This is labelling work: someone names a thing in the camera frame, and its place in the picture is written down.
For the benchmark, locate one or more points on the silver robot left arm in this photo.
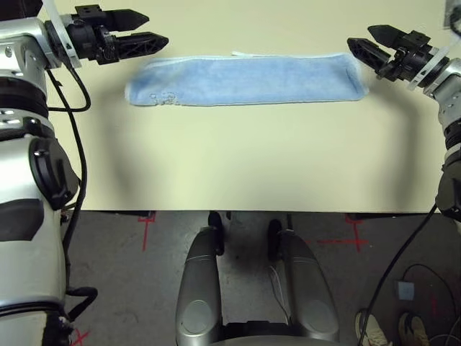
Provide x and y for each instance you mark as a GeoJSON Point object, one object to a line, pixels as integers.
{"type": "Point", "coordinates": [25, 270]}

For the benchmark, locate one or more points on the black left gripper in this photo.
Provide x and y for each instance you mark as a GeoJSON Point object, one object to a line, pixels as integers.
{"type": "Point", "coordinates": [88, 39]}

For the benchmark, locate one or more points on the small grey floor box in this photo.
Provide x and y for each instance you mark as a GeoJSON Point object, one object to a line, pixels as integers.
{"type": "Point", "coordinates": [405, 290]}

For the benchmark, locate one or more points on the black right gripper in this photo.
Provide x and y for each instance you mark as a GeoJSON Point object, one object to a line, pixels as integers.
{"type": "Point", "coordinates": [410, 61]}

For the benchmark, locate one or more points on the black table foot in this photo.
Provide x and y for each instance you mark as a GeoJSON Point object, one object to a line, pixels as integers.
{"type": "Point", "coordinates": [129, 213]}

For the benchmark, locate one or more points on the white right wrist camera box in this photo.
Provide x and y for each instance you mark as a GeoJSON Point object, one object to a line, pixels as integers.
{"type": "Point", "coordinates": [437, 54]}

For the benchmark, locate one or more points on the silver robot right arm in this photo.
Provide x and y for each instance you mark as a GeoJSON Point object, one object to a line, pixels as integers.
{"type": "Point", "coordinates": [450, 108]}

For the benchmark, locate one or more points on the grey robot waist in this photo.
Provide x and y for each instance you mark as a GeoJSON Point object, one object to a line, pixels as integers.
{"type": "Point", "coordinates": [252, 340]}

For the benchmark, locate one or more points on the light blue terry towel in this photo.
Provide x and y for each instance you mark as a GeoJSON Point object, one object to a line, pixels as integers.
{"type": "Point", "coordinates": [252, 79]}

